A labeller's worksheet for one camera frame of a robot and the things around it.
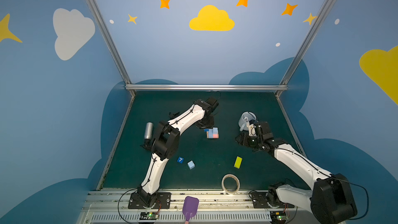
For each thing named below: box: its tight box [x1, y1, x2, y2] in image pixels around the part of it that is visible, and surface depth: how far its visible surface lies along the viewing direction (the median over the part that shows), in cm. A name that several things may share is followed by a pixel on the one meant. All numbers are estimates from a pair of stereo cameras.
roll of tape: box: [221, 173, 240, 195], surface depth 80 cm
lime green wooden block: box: [233, 155, 243, 170], surface depth 88 cm
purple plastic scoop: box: [182, 196, 200, 224], surface depth 74 cm
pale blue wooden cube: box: [187, 160, 195, 170], surface depth 86 cm
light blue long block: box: [206, 128, 213, 139], surface depth 98 cm
